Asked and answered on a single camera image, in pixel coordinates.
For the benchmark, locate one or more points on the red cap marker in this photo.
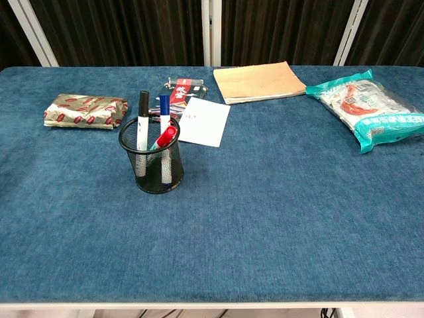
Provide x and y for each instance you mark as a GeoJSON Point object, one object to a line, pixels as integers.
{"type": "Point", "coordinates": [167, 136]}

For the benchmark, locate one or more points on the blue cap marker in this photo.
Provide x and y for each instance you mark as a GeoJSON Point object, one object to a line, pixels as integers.
{"type": "Point", "coordinates": [164, 106]}

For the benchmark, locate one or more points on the black cap marker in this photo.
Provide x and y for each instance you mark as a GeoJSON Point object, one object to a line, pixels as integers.
{"type": "Point", "coordinates": [143, 102]}

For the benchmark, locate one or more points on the white paper card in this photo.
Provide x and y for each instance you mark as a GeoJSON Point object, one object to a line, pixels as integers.
{"type": "Point", "coordinates": [205, 122]}

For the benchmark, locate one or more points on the small black red object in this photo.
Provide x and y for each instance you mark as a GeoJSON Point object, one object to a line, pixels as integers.
{"type": "Point", "coordinates": [155, 180]}

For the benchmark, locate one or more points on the blue tablecloth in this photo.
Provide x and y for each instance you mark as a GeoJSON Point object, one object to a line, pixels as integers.
{"type": "Point", "coordinates": [251, 215]}

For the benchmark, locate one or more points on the dark printed red-black packet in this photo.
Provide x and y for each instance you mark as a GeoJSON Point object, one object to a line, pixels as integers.
{"type": "Point", "coordinates": [185, 88]}

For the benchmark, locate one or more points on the brown kraft spiral notebook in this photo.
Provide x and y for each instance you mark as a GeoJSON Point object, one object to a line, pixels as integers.
{"type": "Point", "coordinates": [258, 81]}

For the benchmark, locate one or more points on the gold and red snack packet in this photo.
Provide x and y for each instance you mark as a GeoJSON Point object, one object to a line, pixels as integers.
{"type": "Point", "coordinates": [86, 111]}

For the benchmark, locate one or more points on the dark pleated curtain panel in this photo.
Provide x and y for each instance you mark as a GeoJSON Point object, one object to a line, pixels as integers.
{"type": "Point", "coordinates": [281, 33]}
{"type": "Point", "coordinates": [126, 33]}
{"type": "Point", "coordinates": [394, 33]}
{"type": "Point", "coordinates": [13, 39]}

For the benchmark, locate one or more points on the teal noodle bag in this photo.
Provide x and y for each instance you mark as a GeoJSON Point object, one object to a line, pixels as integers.
{"type": "Point", "coordinates": [371, 109]}

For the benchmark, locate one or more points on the white frame post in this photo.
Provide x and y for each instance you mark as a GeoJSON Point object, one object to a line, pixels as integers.
{"type": "Point", "coordinates": [349, 36]}
{"type": "Point", "coordinates": [34, 36]}
{"type": "Point", "coordinates": [211, 33]}

